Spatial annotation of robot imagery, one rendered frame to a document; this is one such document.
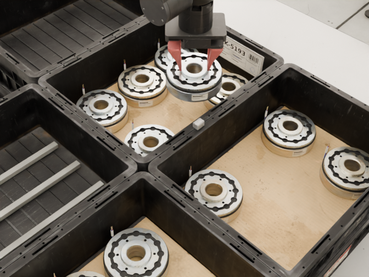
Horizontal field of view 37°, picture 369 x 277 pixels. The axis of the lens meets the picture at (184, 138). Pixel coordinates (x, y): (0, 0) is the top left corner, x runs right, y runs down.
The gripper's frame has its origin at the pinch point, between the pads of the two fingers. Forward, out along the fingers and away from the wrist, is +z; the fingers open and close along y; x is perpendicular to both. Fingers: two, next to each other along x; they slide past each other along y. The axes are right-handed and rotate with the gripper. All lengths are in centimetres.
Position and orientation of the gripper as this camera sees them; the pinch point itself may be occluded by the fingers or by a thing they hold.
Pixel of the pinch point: (194, 65)
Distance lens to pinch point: 100.2
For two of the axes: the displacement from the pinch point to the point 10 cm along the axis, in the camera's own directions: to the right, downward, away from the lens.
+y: 10.0, -0.1, 0.1
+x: -0.1, -7.5, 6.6
